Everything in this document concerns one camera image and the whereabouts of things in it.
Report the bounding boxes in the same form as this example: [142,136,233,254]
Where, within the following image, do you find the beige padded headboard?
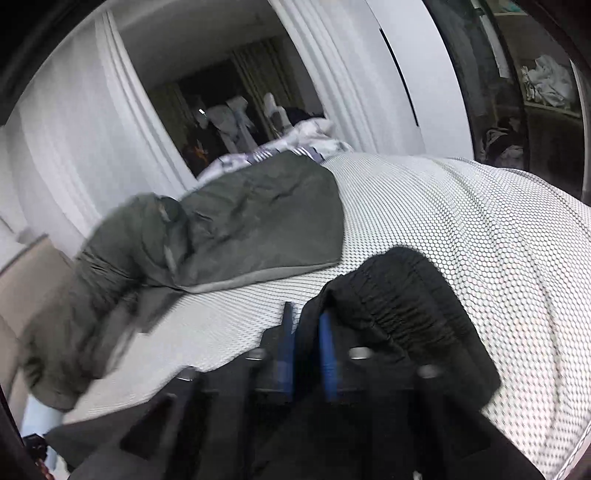
[0,233,81,416]

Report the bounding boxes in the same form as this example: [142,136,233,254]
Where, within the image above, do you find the black pants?
[46,247,502,480]

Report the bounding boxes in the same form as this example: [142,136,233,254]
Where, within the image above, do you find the pile of dark clothes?
[484,116,528,168]

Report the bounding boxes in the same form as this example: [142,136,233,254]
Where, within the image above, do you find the dark olive curtain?
[230,38,325,121]

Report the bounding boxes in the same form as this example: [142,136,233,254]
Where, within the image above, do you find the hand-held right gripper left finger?
[69,302,297,480]

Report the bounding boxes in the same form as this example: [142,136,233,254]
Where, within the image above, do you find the light blue pillow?
[22,396,64,437]

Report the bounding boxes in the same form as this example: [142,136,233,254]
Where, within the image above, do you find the white patterned blanket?
[198,117,354,181]

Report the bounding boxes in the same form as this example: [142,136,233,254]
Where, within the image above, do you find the pile of white clothes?
[521,54,579,110]

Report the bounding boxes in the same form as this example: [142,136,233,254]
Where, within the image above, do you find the white hanging garment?
[262,92,293,131]
[205,95,256,154]

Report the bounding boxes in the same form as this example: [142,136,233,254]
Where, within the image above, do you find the honeycomb patterned bed mattress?
[62,152,591,480]

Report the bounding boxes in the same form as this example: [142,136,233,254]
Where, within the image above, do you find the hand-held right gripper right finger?
[320,310,548,480]

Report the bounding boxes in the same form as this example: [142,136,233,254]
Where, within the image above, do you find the white wardrobe door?
[365,0,477,161]

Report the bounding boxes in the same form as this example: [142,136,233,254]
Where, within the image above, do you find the olive green jacket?
[18,151,346,412]

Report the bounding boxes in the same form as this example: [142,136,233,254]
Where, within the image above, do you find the white curtain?
[270,0,356,151]
[7,9,197,278]

